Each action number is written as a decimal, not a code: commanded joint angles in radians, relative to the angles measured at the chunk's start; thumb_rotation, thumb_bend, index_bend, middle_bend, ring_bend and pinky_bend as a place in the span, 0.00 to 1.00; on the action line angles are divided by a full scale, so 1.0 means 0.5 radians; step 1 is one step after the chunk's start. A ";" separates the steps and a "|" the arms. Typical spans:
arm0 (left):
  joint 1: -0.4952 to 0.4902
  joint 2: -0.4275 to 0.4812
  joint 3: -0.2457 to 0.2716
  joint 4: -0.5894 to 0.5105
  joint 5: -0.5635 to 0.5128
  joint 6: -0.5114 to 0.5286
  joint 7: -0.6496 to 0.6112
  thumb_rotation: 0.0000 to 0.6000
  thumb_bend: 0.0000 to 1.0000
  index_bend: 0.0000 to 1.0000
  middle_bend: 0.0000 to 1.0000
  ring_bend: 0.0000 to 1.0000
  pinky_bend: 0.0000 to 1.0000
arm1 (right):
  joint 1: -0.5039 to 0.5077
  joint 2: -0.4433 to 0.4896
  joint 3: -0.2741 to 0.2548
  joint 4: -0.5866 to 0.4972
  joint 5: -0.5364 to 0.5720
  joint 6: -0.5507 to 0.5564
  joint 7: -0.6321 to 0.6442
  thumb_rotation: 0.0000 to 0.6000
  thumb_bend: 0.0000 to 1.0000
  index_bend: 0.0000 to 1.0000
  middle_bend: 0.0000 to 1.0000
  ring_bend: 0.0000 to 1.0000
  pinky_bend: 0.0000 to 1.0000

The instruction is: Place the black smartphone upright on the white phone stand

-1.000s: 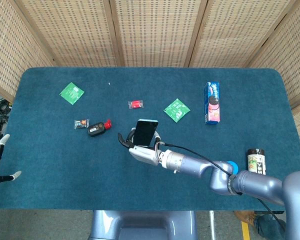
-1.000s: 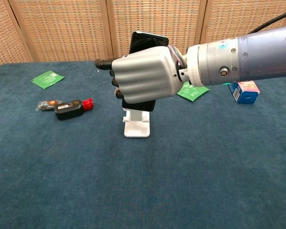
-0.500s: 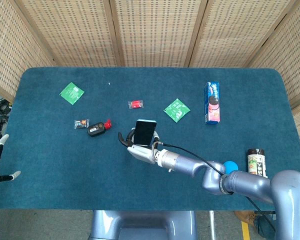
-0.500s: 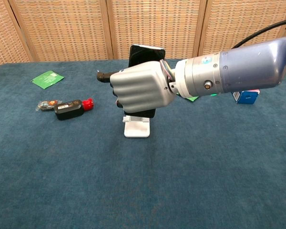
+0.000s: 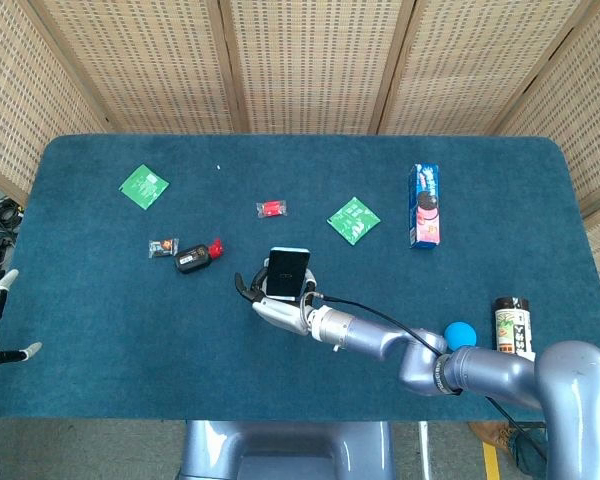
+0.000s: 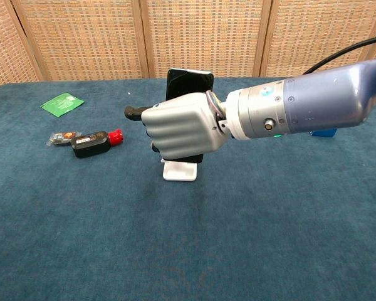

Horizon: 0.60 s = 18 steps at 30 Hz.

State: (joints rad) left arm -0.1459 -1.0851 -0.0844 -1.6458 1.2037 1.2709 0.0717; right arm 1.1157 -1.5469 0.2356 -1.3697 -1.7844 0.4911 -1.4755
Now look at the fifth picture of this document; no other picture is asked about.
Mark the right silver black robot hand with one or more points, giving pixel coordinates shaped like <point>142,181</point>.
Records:
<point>280,312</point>

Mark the black smartphone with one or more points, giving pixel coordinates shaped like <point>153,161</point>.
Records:
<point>287,275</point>

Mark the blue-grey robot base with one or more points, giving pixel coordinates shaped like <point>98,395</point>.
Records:
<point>290,450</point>

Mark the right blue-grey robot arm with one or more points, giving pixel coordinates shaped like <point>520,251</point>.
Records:
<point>370,337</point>

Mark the black bottle with red cap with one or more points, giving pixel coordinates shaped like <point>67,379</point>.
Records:
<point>192,259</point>

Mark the red candy wrapper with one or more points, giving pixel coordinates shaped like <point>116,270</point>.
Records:
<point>271,209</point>

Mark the green sachet packet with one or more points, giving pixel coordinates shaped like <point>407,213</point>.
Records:
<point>354,221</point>
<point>144,186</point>

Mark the small dark snack wrapper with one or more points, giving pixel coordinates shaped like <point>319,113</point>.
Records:
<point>163,248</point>

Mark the blue felt table cover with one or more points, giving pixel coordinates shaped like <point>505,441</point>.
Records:
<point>130,325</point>

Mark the blue pink cookie box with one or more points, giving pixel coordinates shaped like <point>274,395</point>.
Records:
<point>424,210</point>

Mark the blue ball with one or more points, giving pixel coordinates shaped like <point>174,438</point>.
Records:
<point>460,332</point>

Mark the white table leg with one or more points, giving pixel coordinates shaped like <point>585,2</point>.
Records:
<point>424,450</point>

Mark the dark labelled drink bottle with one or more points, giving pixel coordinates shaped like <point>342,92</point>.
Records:
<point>510,325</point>

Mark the brown shoe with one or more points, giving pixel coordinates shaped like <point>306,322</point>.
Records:
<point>490,435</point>

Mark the bamboo folding screen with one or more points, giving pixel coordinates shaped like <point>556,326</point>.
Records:
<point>310,65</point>

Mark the blue jeans leg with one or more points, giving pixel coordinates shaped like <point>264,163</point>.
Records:
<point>527,450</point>

